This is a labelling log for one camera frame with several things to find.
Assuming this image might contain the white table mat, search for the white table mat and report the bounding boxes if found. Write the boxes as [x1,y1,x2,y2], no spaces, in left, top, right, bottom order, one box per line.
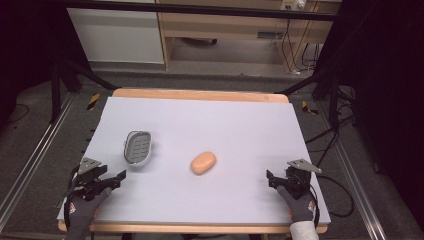
[56,96,332,225]

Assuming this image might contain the wooden desk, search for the wooden desk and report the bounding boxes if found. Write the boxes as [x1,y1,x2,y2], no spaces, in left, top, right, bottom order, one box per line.
[155,0,338,73]

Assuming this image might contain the black curtain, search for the black curtain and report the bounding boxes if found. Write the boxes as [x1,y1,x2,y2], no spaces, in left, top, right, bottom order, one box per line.
[0,0,88,125]
[314,0,424,231]

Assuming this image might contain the black cables under desk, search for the black cables under desk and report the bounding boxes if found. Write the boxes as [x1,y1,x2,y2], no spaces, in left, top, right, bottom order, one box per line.
[280,18,322,76]

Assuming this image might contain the black floor cables bundle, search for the black floor cables bundle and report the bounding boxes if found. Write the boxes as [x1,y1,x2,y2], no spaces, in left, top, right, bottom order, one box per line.
[304,85,358,168]

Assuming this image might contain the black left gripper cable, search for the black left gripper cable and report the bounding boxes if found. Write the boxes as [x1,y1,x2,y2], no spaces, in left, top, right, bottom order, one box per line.
[62,165,81,232]

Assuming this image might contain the metal floor rail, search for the metal floor rail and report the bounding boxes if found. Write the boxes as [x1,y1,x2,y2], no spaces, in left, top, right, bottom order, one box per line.
[0,92,77,232]
[315,101,389,240]

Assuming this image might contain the white cabinet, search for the white cabinet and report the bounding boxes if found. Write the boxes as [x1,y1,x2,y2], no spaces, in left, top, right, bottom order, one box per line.
[66,7,165,65]

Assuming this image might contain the grey and white soap dish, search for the grey and white soap dish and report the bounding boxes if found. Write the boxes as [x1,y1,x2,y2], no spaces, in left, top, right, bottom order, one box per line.
[123,130,154,168]

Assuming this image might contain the orange soap bar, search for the orange soap bar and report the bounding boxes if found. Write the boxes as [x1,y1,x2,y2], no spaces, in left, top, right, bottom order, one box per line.
[189,151,218,176]

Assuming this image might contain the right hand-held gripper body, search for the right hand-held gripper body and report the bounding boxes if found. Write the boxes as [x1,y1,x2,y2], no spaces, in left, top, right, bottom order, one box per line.
[283,158,323,200]

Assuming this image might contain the white power strip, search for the white power strip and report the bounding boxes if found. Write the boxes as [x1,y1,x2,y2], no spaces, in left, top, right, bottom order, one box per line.
[280,0,308,11]

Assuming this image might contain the yellow and black tape strip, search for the yellow and black tape strip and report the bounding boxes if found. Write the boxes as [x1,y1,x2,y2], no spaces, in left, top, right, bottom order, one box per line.
[86,92,101,111]
[301,100,320,117]

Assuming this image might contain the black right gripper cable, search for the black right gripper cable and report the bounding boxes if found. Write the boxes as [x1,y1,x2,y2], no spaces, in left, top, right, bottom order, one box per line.
[308,174,356,229]

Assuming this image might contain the black metal stand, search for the black metal stand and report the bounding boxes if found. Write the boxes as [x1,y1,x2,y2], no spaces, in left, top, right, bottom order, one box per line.
[274,70,342,132]
[49,59,120,125]

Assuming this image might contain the black floor cable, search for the black floor cable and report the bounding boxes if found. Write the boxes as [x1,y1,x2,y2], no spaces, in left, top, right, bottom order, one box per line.
[7,102,31,125]

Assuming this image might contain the black horizontal frame bar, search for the black horizontal frame bar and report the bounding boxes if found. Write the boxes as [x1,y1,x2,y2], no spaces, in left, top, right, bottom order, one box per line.
[54,0,338,22]

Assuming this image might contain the wooden table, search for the wooden table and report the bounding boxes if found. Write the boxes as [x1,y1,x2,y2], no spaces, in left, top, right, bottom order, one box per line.
[57,87,329,235]

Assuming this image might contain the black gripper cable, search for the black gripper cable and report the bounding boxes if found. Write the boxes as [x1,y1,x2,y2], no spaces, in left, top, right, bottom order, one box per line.
[62,165,81,232]
[308,174,356,229]

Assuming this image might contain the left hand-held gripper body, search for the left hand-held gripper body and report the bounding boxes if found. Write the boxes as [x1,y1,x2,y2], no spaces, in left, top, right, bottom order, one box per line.
[70,156,109,202]

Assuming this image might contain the person's right hand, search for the person's right hand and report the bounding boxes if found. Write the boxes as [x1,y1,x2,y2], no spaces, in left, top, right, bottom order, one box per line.
[276,185,317,224]

